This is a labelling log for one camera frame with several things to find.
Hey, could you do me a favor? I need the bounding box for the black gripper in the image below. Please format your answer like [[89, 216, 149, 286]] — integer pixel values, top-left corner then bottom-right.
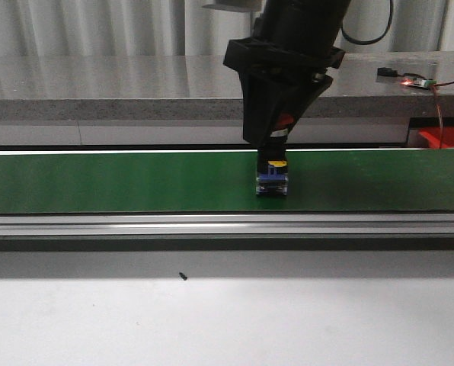
[[223, 37, 345, 146]]

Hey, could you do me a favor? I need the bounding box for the red push button top edge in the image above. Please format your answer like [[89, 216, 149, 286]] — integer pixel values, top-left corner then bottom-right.
[[256, 114, 295, 196]]

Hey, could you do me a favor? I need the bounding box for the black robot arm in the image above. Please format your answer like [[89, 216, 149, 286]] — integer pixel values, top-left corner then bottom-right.
[[205, 1, 350, 148]]

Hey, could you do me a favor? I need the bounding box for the black connector plug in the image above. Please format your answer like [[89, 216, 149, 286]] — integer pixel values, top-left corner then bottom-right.
[[377, 67, 399, 78]]

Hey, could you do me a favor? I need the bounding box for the small green circuit board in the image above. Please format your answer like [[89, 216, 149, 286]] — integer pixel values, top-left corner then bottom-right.
[[401, 77, 436, 90]]

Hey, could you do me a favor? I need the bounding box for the green conveyor belt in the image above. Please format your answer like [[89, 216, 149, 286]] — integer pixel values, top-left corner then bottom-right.
[[0, 149, 454, 214]]

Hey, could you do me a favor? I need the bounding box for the red plastic bin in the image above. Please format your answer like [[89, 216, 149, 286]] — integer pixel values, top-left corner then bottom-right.
[[418, 127, 454, 149]]

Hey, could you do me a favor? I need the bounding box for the grey stone countertop left slab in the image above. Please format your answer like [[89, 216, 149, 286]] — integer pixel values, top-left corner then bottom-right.
[[0, 56, 243, 121]]

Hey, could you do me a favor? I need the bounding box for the grey pleated curtain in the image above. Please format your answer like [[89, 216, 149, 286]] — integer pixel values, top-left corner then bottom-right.
[[0, 1, 454, 56]]

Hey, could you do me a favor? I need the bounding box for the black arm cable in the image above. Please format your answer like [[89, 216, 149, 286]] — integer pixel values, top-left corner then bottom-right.
[[340, 0, 395, 46]]

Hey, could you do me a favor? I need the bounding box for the red brown wire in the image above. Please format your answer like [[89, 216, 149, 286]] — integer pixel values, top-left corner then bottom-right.
[[430, 80, 454, 150]]

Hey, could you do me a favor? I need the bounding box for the aluminium conveyor frame rail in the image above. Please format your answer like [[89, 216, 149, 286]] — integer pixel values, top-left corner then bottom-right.
[[0, 213, 454, 238]]

